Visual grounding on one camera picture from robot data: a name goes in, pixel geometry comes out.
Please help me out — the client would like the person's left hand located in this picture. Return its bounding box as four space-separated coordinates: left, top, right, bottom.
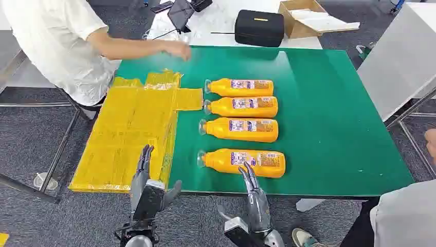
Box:
162 40 192 62

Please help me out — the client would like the blue object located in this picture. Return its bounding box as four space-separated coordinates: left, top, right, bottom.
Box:
389 0 407 15

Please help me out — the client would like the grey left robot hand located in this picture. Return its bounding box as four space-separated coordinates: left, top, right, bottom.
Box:
130 144 183 213

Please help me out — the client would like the grey table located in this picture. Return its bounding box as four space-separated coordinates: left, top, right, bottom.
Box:
356 3 436 122

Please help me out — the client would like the person's hand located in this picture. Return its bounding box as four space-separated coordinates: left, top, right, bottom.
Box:
424 128 436 166
162 40 192 62

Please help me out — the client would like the person in grey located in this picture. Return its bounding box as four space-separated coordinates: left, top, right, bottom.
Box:
340 180 436 247

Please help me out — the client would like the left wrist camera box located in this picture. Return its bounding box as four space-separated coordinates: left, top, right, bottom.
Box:
134 180 167 222

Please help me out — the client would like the black zip case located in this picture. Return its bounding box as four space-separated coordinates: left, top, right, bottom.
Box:
234 9 285 48

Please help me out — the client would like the person's shoe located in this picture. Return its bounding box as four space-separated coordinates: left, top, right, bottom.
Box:
291 227 333 247

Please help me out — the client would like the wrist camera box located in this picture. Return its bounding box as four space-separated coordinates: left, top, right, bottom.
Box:
134 180 167 222
223 217 263 247

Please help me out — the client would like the yellow sheet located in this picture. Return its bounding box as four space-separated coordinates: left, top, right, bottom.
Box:
68 69 204 194

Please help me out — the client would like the orange drink bottle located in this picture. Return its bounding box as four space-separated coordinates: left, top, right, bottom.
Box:
204 78 275 98
203 96 279 119
198 117 279 144
196 148 286 179

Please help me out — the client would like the green table mat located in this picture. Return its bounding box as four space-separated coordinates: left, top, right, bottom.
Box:
114 46 415 198

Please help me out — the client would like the black tablet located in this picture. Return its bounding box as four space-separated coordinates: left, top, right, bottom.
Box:
167 0 195 34

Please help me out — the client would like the black cable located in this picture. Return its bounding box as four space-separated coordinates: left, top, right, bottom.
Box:
151 28 179 41

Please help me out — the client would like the white foam sheet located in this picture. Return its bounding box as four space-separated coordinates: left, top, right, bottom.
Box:
288 8 361 34

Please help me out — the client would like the open cardboard box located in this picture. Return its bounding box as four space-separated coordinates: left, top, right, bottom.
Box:
278 0 329 40

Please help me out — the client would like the black phone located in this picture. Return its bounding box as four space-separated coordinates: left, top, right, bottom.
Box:
150 1 175 14

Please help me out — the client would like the clear round floor disc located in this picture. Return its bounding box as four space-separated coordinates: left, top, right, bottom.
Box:
33 172 59 191

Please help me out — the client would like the metal table leg frame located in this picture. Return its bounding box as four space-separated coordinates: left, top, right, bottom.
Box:
0 101 83 205
386 87 436 179

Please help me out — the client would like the green and white object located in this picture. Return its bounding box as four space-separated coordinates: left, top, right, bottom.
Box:
355 42 376 63

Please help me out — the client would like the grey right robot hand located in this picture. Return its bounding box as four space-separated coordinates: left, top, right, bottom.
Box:
217 162 273 234

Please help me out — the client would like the black device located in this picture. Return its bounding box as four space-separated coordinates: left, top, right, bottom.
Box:
190 0 213 13

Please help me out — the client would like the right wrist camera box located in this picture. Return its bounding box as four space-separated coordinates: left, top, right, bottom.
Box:
223 217 263 247

